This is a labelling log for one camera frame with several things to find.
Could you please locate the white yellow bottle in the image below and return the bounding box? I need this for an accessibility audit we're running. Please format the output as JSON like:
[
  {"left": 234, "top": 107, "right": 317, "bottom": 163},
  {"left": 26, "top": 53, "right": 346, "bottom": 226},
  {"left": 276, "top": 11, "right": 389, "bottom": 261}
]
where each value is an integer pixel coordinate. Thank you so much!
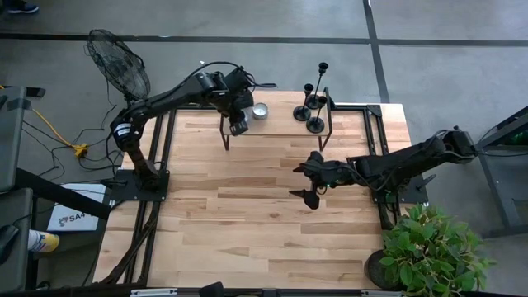
[{"left": 27, "top": 229, "right": 61, "bottom": 254}]

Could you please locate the black slanted beam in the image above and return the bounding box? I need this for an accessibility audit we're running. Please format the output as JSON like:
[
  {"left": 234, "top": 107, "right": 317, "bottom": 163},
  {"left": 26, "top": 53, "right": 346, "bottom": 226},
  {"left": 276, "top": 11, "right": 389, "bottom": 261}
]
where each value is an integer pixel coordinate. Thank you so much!
[{"left": 15, "top": 167, "right": 113, "bottom": 220}]

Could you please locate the silver aluminium rail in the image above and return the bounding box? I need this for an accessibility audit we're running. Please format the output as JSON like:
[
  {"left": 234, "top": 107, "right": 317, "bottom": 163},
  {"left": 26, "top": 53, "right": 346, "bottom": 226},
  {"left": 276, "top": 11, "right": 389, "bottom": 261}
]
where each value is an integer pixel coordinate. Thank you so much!
[
  {"left": 361, "top": 289, "right": 403, "bottom": 297},
  {"left": 130, "top": 288, "right": 179, "bottom": 297}
]

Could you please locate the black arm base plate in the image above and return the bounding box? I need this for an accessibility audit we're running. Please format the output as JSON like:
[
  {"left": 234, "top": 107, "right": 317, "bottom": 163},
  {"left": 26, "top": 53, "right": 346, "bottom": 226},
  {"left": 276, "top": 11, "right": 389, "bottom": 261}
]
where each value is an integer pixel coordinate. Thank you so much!
[
  {"left": 107, "top": 168, "right": 171, "bottom": 204},
  {"left": 373, "top": 175, "right": 430, "bottom": 205}
]

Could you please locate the black front mount block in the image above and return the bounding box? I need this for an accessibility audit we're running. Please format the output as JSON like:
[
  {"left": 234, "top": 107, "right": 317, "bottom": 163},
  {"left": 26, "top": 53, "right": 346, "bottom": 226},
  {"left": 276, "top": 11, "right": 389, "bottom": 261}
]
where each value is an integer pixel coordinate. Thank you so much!
[{"left": 199, "top": 280, "right": 226, "bottom": 297}]

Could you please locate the black aluminium rig frame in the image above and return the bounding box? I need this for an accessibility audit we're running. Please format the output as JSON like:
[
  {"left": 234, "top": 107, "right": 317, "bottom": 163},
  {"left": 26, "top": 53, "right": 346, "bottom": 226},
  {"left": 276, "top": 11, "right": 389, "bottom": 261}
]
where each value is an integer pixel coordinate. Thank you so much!
[{"left": 93, "top": 102, "right": 430, "bottom": 290}]

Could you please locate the tall black candlestick holder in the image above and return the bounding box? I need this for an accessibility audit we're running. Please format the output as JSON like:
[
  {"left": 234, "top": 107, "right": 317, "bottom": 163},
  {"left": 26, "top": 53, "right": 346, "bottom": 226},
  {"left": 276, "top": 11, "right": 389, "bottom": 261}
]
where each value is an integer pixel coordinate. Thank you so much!
[{"left": 305, "top": 61, "right": 330, "bottom": 111}]

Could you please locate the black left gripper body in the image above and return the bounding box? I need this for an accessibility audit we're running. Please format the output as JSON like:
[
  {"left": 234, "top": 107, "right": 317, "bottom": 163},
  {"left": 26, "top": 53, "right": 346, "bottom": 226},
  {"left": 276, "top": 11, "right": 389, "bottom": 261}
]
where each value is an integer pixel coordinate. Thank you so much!
[{"left": 214, "top": 82, "right": 255, "bottom": 115}]

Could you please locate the yellow extension cord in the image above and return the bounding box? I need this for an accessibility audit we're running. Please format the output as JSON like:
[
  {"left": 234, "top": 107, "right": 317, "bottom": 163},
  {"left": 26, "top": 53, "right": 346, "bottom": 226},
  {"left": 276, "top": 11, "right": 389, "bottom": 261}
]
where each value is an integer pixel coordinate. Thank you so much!
[{"left": 0, "top": 84, "right": 90, "bottom": 159}]

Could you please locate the dark grey table top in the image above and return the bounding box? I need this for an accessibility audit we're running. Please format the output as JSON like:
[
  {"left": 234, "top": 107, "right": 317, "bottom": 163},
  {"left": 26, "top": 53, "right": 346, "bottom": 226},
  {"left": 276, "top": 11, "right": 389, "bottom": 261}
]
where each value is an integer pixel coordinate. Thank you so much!
[
  {"left": 0, "top": 187, "right": 35, "bottom": 292},
  {"left": 0, "top": 85, "right": 28, "bottom": 194}
]

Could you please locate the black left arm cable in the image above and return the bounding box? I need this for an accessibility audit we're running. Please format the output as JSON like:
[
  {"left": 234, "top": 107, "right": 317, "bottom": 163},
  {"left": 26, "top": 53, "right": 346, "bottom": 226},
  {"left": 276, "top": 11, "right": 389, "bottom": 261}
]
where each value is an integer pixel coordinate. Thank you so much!
[{"left": 176, "top": 60, "right": 278, "bottom": 90}]

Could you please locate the green leafy plant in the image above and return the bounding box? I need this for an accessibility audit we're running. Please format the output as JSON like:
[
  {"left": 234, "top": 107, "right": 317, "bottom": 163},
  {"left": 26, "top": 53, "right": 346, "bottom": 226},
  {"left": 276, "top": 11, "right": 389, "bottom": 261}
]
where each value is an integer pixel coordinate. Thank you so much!
[{"left": 378, "top": 202, "right": 496, "bottom": 297}]

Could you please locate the person's shoe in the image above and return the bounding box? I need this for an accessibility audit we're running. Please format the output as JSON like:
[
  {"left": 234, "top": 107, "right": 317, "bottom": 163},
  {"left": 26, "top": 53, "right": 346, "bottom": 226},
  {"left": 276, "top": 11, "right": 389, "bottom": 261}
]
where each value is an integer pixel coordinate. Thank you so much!
[{"left": 6, "top": 0, "right": 40, "bottom": 15}]

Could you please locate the black plant pot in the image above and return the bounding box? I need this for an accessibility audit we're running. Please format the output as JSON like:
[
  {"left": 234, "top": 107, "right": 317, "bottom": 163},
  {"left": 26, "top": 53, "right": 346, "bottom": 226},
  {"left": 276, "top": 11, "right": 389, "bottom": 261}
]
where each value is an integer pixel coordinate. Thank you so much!
[{"left": 364, "top": 248, "right": 403, "bottom": 291}]

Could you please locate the pink patterned candle tin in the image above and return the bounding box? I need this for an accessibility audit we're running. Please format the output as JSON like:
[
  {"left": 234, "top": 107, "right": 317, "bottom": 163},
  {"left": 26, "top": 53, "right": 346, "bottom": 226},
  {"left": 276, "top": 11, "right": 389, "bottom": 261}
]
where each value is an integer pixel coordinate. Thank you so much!
[{"left": 252, "top": 102, "right": 270, "bottom": 121}]

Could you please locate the black floor fan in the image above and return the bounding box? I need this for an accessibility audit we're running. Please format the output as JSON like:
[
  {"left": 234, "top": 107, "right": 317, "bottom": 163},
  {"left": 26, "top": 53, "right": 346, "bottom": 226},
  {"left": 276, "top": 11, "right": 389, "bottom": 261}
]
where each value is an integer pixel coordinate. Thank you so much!
[{"left": 85, "top": 27, "right": 152, "bottom": 104}]

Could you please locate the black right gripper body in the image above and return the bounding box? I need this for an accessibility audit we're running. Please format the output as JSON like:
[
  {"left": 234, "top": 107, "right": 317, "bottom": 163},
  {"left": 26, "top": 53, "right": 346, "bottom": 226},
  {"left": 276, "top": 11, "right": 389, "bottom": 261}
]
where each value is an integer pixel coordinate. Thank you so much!
[{"left": 307, "top": 150, "right": 351, "bottom": 193}]

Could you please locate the white printed sign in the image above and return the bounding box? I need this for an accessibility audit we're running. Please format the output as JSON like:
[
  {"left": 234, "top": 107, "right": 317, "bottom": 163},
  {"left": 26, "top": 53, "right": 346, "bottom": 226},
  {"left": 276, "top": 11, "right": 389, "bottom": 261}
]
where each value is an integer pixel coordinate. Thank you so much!
[{"left": 46, "top": 182, "right": 107, "bottom": 233}]

